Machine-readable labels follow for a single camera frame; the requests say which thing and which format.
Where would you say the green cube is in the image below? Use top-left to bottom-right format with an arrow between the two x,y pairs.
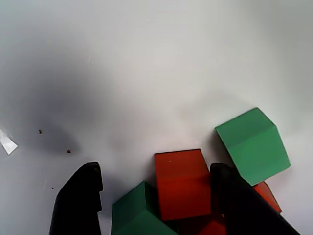
111,181 -> 179,235
215,107 -> 291,187

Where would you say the white round plate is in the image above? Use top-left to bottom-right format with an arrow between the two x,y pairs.
0,0 -> 313,235

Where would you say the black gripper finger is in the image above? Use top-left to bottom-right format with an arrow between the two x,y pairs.
210,162 -> 303,235
48,161 -> 104,235

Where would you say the red cube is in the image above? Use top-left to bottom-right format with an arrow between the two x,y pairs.
176,212 -> 228,235
251,181 -> 283,214
154,148 -> 212,222

